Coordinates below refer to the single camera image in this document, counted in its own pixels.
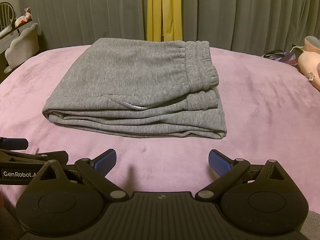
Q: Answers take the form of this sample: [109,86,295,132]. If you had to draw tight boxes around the grey sweatpants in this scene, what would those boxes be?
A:
[42,38,227,139]

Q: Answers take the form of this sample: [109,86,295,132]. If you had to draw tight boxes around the pink velvet bed cover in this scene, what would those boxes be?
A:
[1,46,319,212]

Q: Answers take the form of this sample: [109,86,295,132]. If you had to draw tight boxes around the grey upholstered chair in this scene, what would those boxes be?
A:
[4,23,40,74]

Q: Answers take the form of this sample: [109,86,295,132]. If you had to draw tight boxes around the dark purple cloth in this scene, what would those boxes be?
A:
[262,49,298,66]

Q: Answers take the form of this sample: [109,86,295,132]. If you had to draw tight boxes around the small figurine on shelf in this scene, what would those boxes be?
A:
[15,7,32,28]

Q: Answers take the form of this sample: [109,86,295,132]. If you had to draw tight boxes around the pink plush toy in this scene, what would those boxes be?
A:
[291,36,320,90]

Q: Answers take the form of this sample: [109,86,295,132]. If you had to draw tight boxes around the grey curtain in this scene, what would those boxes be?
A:
[19,0,319,55]

